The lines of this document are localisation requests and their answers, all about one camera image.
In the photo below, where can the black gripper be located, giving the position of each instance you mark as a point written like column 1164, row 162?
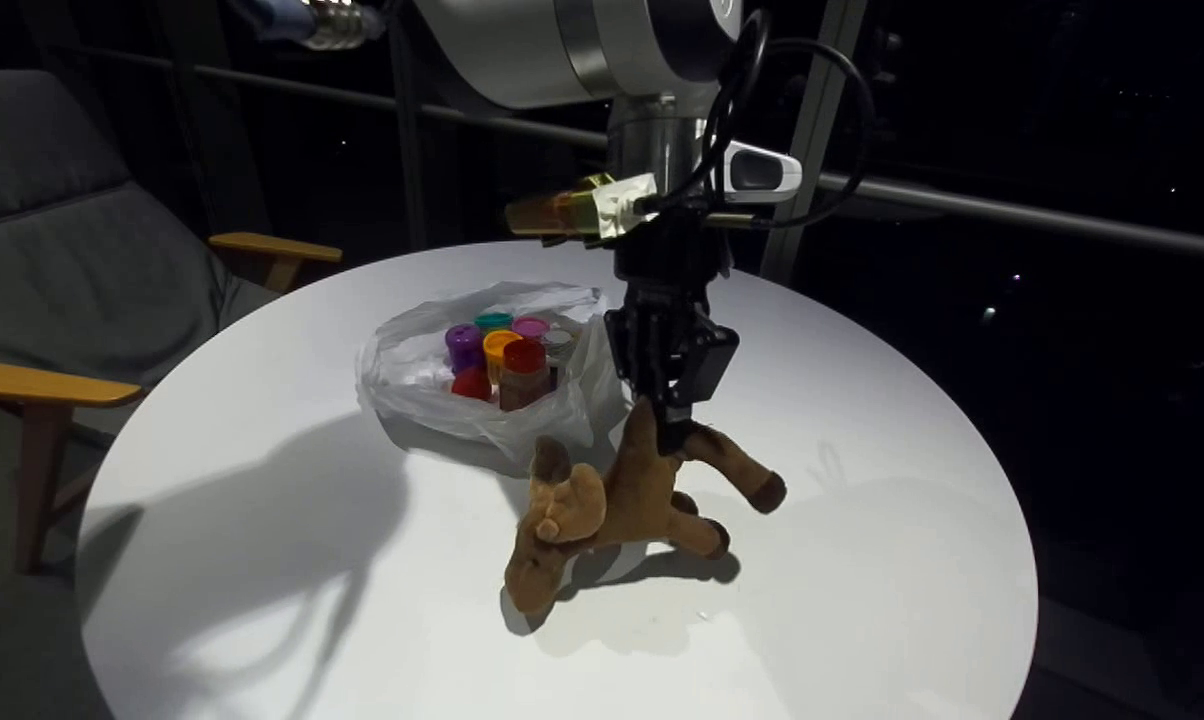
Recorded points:
column 665, row 341

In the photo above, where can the red-lid spice bottle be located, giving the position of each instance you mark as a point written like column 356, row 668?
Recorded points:
column 525, row 374

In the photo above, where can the brown plush moose toy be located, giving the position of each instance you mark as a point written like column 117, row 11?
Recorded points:
column 579, row 508

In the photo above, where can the purple play-dough tub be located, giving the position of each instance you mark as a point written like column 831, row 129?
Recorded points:
column 465, row 344

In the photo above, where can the orange play-dough tub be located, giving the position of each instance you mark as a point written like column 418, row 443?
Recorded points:
column 495, row 344

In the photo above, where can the small red-lid container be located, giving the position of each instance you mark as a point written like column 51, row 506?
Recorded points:
column 472, row 387

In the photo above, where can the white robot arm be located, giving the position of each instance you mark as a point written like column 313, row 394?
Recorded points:
column 660, row 69

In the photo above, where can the white plastic bag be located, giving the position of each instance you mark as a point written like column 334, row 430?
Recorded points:
column 411, row 387

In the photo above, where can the pink play-dough tub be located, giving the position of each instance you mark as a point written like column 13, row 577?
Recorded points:
column 530, row 325

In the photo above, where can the teal play-dough tub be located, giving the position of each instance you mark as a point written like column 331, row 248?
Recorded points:
column 486, row 323

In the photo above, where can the metal window railing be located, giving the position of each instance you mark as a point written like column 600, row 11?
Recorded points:
column 873, row 190

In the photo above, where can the grey armchair wooden arms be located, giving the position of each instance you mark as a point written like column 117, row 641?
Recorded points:
column 102, row 289

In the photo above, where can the wrist camera on wooden mount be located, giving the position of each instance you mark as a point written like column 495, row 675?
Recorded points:
column 608, row 207

